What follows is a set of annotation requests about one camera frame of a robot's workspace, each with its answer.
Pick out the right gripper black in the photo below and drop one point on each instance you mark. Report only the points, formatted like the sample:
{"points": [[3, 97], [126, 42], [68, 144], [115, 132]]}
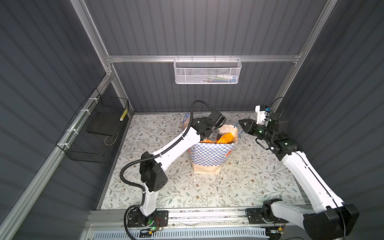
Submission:
{"points": [[248, 128]]}

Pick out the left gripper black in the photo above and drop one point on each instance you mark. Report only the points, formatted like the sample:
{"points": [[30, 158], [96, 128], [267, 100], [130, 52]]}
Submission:
{"points": [[215, 135]]}

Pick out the yellow gummy bag back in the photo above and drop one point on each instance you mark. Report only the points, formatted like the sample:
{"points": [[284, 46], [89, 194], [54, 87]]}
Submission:
{"points": [[226, 138]]}

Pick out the blue checkered paper bag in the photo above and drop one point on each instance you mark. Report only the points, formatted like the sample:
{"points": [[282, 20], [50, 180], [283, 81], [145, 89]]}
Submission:
{"points": [[209, 158]]}

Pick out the orange chip bag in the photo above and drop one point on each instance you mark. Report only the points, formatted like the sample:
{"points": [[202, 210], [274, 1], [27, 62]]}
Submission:
{"points": [[207, 141]]}

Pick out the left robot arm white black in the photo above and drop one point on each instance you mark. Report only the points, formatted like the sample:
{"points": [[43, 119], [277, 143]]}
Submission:
{"points": [[152, 171]]}

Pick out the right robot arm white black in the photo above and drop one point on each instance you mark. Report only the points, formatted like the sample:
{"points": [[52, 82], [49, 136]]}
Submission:
{"points": [[330, 218]]}

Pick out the markers in white basket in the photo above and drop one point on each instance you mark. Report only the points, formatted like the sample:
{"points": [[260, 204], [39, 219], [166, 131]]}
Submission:
{"points": [[219, 79]]}

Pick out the yellow marker in black basket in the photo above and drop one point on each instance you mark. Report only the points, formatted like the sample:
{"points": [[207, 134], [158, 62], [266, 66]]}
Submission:
{"points": [[123, 115]]}

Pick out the white vent grille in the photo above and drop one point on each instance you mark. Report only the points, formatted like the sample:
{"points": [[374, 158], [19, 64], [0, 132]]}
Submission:
{"points": [[206, 233]]}

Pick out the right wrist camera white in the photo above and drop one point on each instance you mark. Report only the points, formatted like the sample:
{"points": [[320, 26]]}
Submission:
{"points": [[262, 114]]}

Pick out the white wire mesh basket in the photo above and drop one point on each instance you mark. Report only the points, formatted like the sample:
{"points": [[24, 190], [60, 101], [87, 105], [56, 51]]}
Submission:
{"points": [[187, 71]]}

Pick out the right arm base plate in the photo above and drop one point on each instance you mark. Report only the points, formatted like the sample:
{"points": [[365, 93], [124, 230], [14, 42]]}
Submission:
{"points": [[256, 216]]}

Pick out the aluminium front rail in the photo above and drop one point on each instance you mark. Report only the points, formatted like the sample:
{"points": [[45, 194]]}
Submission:
{"points": [[110, 220]]}

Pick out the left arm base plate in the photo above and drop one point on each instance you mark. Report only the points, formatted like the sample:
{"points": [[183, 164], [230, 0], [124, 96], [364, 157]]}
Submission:
{"points": [[156, 219]]}

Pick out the black wire basket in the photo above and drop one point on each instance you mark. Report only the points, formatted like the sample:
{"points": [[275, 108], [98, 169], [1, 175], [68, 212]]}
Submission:
{"points": [[97, 131]]}

